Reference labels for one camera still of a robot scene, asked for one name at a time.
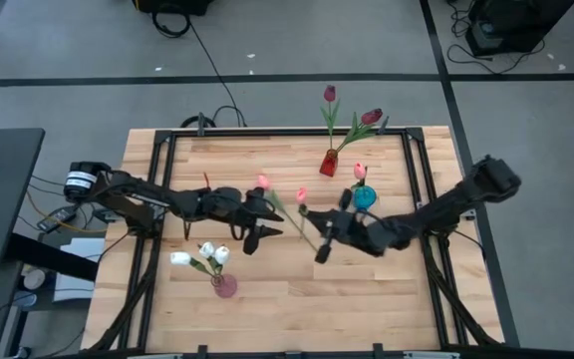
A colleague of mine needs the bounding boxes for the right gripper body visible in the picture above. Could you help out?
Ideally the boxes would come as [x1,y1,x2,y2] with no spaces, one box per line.
[331,211,393,258]

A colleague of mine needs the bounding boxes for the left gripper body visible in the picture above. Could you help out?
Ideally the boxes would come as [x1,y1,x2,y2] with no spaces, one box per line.
[199,186,263,235]

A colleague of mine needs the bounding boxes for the white artificial tulip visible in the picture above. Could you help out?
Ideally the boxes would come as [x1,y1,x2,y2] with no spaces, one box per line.
[213,245,231,276]
[197,241,221,275]
[168,250,218,278]

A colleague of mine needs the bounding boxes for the teal glass vase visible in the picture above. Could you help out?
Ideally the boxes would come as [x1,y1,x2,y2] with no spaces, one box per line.
[353,183,378,211]

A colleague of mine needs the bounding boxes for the red glass vase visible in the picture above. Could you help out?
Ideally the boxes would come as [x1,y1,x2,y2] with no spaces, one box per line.
[318,148,341,179]

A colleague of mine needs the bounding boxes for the purple ribbed glass vase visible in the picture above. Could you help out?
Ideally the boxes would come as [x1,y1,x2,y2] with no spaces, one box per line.
[209,272,239,299]

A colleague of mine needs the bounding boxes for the white flat box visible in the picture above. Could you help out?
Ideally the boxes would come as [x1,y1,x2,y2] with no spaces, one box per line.
[52,237,107,303]

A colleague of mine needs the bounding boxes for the black power adapter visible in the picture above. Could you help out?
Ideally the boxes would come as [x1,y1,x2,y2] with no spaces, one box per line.
[36,205,78,234]

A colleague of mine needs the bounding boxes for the black desk leg bar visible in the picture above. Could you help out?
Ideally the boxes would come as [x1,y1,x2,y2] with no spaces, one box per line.
[5,232,100,283]

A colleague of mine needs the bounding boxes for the round white object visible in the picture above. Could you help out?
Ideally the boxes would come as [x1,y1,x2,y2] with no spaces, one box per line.
[21,267,47,291]

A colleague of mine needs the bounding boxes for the black box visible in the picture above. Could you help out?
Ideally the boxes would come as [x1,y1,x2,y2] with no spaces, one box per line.
[132,0,214,16]

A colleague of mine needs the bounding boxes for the black desk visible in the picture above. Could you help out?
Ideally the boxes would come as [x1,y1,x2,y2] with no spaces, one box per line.
[0,128,47,269]

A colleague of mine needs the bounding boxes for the black floor equipment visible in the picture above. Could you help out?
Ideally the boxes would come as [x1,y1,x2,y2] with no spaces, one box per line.
[465,0,574,57]

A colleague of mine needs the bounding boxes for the black aluminium table frame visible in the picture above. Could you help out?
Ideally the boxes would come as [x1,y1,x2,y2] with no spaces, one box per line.
[87,127,505,359]

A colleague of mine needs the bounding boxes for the black coiled floor cable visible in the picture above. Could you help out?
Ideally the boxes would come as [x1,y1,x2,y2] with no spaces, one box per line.
[150,9,248,129]

